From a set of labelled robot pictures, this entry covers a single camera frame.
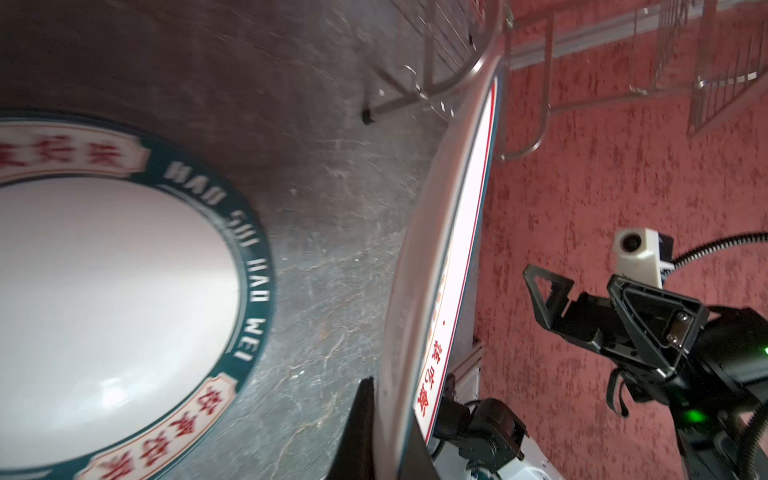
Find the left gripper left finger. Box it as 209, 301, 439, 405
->
326, 377, 375, 480

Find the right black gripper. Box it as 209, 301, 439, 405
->
523, 264, 767, 427

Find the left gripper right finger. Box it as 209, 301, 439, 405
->
398, 420, 440, 480

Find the chrome wire dish rack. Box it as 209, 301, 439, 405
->
361, 1, 767, 159

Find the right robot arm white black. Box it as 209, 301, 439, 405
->
523, 265, 767, 479

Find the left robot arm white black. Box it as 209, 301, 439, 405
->
326, 377, 563, 479

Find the right black corrugated cable conduit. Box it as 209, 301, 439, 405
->
668, 232, 768, 271

